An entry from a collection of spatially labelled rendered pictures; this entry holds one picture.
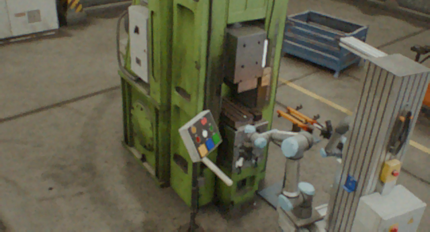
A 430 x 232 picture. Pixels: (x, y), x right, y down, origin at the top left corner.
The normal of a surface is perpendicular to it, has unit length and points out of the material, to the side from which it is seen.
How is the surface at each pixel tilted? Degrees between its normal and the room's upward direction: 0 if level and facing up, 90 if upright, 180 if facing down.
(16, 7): 90
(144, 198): 0
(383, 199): 0
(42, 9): 90
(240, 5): 90
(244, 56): 90
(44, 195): 0
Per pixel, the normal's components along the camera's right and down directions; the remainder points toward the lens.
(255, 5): 0.58, 0.44
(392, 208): 0.06, -0.87
